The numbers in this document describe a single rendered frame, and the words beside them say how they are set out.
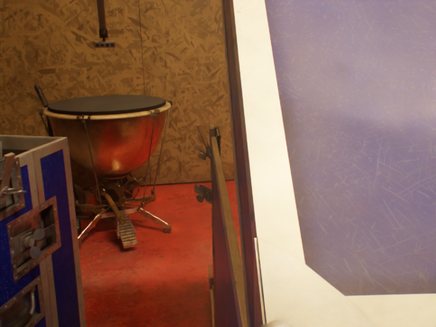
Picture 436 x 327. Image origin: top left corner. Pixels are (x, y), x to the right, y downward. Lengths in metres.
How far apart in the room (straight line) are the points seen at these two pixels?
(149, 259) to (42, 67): 1.75
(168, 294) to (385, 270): 2.13
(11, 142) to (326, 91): 1.03
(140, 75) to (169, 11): 0.51
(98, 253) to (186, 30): 1.78
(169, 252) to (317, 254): 2.52
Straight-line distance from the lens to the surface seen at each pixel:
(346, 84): 0.36
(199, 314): 2.24
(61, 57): 3.80
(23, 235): 1.12
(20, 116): 3.91
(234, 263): 0.54
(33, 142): 1.27
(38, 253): 1.12
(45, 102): 3.11
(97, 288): 2.52
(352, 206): 0.30
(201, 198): 1.31
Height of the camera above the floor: 1.20
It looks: 15 degrees down
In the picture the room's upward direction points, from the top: 1 degrees counter-clockwise
